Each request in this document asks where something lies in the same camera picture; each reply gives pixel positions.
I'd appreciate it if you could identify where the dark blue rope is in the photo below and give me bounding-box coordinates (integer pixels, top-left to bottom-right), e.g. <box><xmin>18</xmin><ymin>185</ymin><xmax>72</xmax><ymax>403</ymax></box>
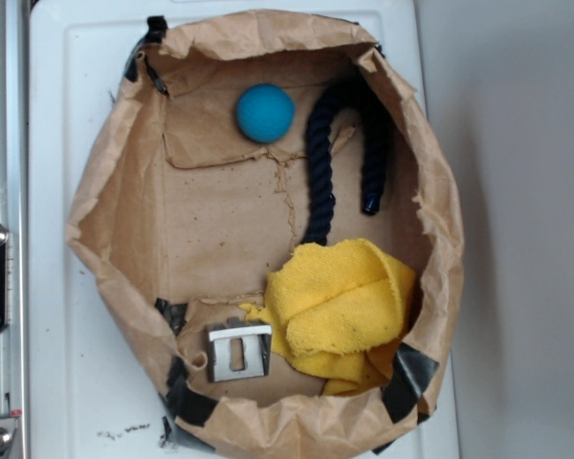
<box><xmin>302</xmin><ymin>78</ymin><xmax>394</xmax><ymax>248</ymax></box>

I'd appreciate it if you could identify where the brown paper bag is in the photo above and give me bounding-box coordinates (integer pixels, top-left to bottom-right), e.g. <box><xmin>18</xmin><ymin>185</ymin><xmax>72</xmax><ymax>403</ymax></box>
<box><xmin>66</xmin><ymin>10</ymin><xmax>464</xmax><ymax>458</ymax></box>

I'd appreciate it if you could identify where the yellow cloth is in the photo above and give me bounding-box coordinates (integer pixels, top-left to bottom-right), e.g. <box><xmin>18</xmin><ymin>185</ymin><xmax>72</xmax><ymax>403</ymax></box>
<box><xmin>239</xmin><ymin>238</ymin><xmax>416</xmax><ymax>396</ymax></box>

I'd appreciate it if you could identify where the blue ball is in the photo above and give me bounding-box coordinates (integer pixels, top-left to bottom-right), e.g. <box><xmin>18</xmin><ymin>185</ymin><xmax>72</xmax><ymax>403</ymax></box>
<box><xmin>236</xmin><ymin>84</ymin><xmax>296</xmax><ymax>143</ymax></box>

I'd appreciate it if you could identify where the silver metal bracket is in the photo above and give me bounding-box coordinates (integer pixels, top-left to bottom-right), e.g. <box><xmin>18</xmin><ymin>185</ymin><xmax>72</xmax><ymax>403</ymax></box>
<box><xmin>207</xmin><ymin>317</ymin><xmax>273</xmax><ymax>383</ymax></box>

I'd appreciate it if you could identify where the aluminium frame rail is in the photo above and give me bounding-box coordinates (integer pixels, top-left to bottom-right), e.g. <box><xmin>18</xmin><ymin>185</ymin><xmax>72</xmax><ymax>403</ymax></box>
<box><xmin>0</xmin><ymin>1</ymin><xmax>32</xmax><ymax>458</ymax></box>

